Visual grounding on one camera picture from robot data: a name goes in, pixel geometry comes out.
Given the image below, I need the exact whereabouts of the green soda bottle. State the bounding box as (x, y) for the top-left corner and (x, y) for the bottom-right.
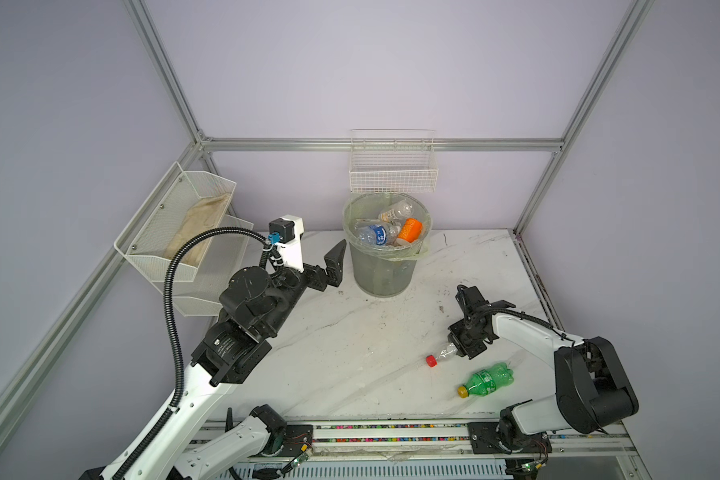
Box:
(457, 362), (514, 398)

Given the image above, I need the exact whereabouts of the white mesh shelf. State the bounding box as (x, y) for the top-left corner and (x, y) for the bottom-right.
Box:
(114, 163), (236, 283)
(173, 234), (250, 317)

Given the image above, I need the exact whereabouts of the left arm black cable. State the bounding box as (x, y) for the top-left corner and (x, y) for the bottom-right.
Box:
(110, 226), (271, 480)

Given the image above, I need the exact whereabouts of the white wire wall basket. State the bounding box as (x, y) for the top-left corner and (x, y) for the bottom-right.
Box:
(349, 129), (439, 194)

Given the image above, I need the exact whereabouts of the blue label front bottle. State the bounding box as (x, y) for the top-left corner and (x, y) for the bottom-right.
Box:
(354, 222), (402, 246)

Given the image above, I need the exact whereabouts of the orange label bottle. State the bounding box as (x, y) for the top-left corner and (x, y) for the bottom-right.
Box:
(396, 218), (423, 244)

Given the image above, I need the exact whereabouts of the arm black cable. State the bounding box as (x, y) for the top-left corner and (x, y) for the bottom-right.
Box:
(110, 226), (271, 480)
(473, 305), (577, 346)

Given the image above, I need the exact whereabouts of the upper white mesh shelf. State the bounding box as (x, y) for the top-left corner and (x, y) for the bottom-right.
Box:
(114, 163), (236, 283)

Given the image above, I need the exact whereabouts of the lower white mesh shelf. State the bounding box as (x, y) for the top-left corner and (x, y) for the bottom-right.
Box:
(173, 234), (250, 317)

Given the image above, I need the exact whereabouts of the beige cloth in shelf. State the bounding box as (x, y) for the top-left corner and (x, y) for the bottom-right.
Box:
(164, 193), (232, 267)

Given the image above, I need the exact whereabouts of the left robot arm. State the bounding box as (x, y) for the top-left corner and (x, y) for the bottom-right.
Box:
(81, 241), (347, 479)

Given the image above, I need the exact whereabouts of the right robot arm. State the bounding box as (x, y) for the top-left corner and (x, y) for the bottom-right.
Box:
(448, 285), (639, 453)

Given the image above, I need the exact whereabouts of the yellow cap clear bottle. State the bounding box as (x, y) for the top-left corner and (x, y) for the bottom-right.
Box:
(378, 200), (414, 223)

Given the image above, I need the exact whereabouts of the aluminium front rail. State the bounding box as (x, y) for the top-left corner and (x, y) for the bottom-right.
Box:
(185, 415), (652, 480)

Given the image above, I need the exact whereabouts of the green plastic bin liner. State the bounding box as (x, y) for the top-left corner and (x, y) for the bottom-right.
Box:
(342, 193), (432, 262)

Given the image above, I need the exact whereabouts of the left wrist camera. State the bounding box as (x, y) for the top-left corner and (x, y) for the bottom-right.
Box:
(268, 215), (305, 272)

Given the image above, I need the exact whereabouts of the grey mesh waste bin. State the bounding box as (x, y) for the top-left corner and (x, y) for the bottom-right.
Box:
(343, 191), (433, 299)

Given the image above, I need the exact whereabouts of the red cap crushed bottle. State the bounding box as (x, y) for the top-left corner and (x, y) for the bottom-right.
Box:
(425, 343), (459, 368)

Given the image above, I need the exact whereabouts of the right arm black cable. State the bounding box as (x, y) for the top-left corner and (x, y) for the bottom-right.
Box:
(473, 305), (577, 346)

